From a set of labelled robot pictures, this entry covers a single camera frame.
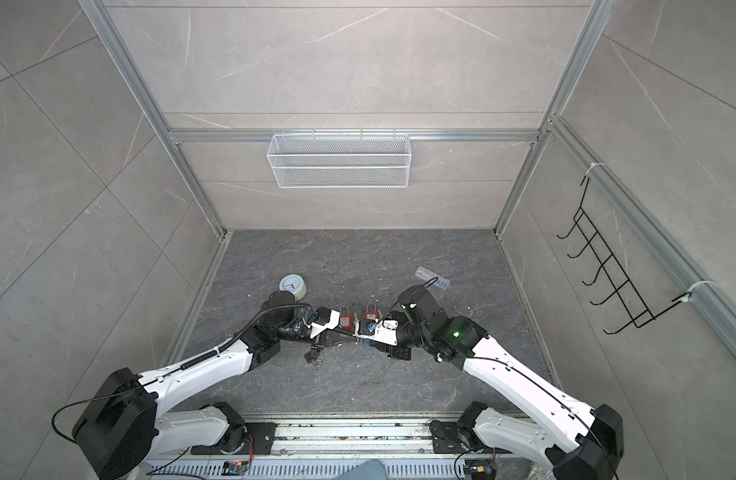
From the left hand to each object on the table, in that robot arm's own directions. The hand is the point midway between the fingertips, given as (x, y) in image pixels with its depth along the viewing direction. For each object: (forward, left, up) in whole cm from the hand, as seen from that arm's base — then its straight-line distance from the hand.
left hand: (355, 330), depth 71 cm
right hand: (+1, -5, -2) cm, 5 cm away
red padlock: (+14, -4, -19) cm, 24 cm away
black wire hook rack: (+4, -58, +13) cm, 60 cm away
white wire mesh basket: (+59, +4, +9) cm, 60 cm away
